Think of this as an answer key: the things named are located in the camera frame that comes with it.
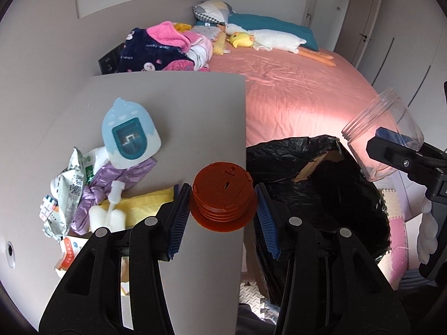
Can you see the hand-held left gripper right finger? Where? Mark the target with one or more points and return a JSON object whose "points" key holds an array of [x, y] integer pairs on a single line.
{"points": [[267, 226]]}

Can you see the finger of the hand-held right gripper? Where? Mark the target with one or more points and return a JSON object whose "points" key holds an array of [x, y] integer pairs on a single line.
{"points": [[394, 155]]}

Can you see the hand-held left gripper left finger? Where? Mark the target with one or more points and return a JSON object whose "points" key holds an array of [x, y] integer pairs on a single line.
{"points": [[178, 216]]}

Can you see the clear plastic jar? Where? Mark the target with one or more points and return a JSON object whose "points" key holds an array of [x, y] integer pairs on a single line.
{"points": [[384, 118]]}

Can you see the red-brown jar lid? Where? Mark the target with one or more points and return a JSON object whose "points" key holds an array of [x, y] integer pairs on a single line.
{"points": [[220, 188]]}

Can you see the black trash bag bin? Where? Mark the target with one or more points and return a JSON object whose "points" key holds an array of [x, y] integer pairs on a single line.
{"points": [[342, 202]]}

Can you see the white milk bottle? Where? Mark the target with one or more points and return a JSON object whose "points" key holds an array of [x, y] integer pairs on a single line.
{"points": [[98, 160]]}

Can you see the person's right hand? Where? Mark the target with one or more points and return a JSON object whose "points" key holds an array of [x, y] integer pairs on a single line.
{"points": [[429, 237]]}

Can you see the yellow cloth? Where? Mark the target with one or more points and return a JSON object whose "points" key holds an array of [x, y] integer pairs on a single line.
{"points": [[146, 204]]}

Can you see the pink foam floor mat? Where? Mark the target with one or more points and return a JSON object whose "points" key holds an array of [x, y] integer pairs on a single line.
{"points": [[396, 244]]}

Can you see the small white pump bottle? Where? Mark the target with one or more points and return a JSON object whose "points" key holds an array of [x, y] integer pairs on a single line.
{"points": [[104, 216]]}

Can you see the cardboard box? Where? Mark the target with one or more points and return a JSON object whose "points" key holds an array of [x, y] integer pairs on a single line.
{"points": [[314, 164]]}

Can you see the purple plastic bag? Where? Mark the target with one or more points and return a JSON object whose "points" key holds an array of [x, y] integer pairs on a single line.
{"points": [[104, 181]]}

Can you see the green white snack wrapper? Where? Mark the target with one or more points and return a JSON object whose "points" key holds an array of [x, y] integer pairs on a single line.
{"points": [[70, 195]]}

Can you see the light blue cartoon package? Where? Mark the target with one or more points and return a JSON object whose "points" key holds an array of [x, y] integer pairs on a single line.
{"points": [[122, 118]]}

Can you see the bed with pink sheet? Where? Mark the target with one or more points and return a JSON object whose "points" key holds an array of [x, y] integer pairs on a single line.
{"points": [[297, 94]]}

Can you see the orange white box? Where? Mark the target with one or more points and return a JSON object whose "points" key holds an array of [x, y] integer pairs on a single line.
{"points": [[70, 254]]}

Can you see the small striped box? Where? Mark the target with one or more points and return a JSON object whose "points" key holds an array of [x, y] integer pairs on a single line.
{"points": [[48, 209]]}

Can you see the white wardrobe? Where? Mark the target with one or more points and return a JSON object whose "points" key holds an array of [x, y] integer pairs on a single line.
{"points": [[391, 24]]}

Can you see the navy printed blanket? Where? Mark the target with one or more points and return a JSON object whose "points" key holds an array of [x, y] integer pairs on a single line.
{"points": [[146, 54]]}

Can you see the white goose plush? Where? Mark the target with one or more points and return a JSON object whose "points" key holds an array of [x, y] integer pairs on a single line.
{"points": [[276, 38]]}

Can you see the black remote-like object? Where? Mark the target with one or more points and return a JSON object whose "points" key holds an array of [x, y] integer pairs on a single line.
{"points": [[110, 61]]}

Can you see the teal pillow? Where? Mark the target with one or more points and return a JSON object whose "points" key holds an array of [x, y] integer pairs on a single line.
{"points": [[279, 24]]}

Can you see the yellow corn plush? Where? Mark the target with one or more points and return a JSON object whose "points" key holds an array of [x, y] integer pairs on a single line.
{"points": [[220, 44]]}

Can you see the pink cloth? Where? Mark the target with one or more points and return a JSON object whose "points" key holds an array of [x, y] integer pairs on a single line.
{"points": [[167, 31]]}

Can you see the yellow duck plush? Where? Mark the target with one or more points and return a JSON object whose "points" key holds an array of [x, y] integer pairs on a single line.
{"points": [[241, 39]]}

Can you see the patchwork pillow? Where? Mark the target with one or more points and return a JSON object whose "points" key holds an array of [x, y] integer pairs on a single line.
{"points": [[213, 11]]}

